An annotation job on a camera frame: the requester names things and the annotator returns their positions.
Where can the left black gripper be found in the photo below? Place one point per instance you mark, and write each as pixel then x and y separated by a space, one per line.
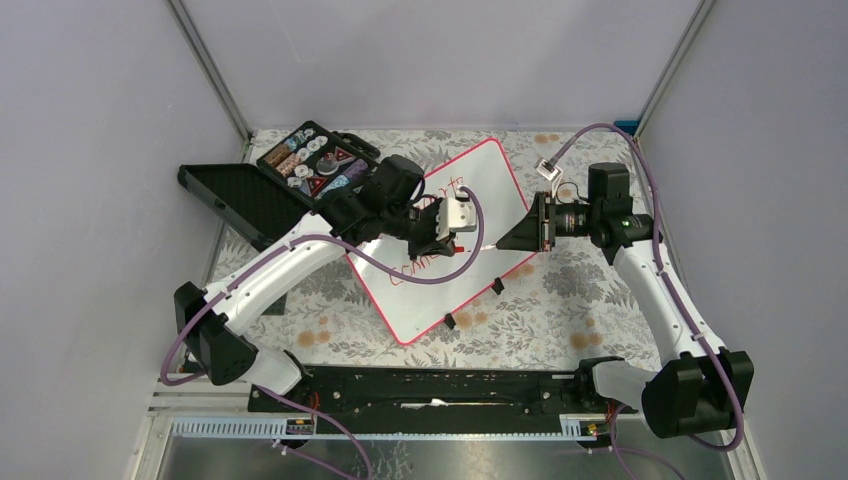
pixel 433 247

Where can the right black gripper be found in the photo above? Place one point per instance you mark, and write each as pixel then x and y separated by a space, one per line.
pixel 532 233

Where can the pink-framed whiteboard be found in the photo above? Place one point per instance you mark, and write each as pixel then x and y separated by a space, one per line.
pixel 410 310

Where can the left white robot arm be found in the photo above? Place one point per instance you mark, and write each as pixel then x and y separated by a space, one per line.
pixel 212 321

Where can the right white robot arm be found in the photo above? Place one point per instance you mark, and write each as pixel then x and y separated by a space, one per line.
pixel 701 386

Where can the black building block plate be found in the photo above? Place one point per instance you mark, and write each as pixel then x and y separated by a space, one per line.
pixel 277 308

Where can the black poker chip case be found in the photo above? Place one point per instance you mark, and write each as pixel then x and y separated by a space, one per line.
pixel 264 200

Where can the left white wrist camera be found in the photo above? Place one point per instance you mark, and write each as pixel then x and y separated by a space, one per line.
pixel 456 214

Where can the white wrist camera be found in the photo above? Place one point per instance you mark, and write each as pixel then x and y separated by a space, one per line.
pixel 456 214
pixel 550 171

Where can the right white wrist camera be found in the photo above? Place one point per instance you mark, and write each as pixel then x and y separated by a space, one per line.
pixel 550 171

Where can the blue corner bracket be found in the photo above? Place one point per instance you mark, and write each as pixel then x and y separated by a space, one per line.
pixel 628 126

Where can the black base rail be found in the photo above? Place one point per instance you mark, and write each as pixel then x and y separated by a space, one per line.
pixel 383 400

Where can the white cable duct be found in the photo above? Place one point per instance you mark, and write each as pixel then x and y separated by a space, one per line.
pixel 242 428

